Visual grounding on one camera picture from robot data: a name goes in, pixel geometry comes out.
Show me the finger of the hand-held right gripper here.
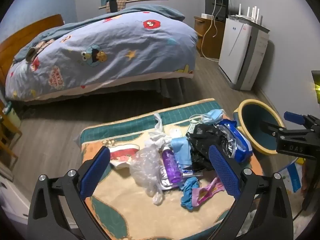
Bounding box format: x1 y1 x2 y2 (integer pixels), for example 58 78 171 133
283 111 320 130
261 120 288 138

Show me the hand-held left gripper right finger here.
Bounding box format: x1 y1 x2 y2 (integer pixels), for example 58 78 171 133
208 144 294 240

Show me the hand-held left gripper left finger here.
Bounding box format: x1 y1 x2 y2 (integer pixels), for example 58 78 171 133
27 145 112 240

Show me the yellow rimmed teal bin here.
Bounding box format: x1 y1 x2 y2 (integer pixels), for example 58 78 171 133
234 99 287 155

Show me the blue foil wrapper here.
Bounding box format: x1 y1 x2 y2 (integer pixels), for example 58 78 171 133
217 119 253 163

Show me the blue face mask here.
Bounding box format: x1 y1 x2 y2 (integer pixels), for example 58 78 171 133
189 109 226 126
171 137 194 169

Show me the white tissue paper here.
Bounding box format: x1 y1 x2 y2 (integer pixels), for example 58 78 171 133
145 113 173 150

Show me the pink wrapper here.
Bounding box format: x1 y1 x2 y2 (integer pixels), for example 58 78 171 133
192 177 224 204

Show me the blue and yellow carton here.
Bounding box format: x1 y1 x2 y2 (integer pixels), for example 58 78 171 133
287 163 302 193

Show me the red and white wrapper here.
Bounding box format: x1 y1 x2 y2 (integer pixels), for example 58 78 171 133
109 144 139 168

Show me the green printed mat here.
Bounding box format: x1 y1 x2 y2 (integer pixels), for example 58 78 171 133
80 98 265 240

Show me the dark framed screen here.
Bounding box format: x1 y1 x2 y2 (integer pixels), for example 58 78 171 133
311 70 320 104

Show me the crumpled blue glove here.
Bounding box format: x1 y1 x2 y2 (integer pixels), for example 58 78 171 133
180 177 200 210

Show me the black plastic bag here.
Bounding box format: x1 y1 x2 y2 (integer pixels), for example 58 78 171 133
186 124 225 171

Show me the folded blue face mask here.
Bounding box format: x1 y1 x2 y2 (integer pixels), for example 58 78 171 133
171 137 194 169

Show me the clear plastic bag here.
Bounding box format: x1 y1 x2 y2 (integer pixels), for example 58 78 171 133
129 147 164 205

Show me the purple bottle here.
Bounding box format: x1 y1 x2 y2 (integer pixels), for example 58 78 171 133
161 148 183 183

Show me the silver blister pack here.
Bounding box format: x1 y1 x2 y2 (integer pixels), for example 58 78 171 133
159 167 204 190

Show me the white air purifier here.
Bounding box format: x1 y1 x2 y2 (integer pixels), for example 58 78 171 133
218 15 270 91

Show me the wooden chair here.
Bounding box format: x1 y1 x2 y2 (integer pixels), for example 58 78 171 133
0 100 23 178

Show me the green lidded cup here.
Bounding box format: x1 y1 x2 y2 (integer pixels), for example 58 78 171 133
2 102 22 128

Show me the wooden cabinet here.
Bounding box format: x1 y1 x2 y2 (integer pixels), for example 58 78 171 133
194 16 226 60

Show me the white router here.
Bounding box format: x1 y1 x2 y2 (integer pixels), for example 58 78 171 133
234 4 261 22

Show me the bed with cartoon duvet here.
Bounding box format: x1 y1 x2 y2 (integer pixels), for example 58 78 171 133
5 4 199 102

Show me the black monitor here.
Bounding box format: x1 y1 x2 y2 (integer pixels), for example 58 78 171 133
205 0 230 22

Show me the wooden bed headboard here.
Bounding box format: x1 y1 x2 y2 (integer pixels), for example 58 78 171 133
0 14 65 85

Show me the plaid cloth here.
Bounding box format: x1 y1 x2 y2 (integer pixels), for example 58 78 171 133
106 0 127 13

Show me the white cable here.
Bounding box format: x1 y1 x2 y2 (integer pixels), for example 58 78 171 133
201 0 223 62

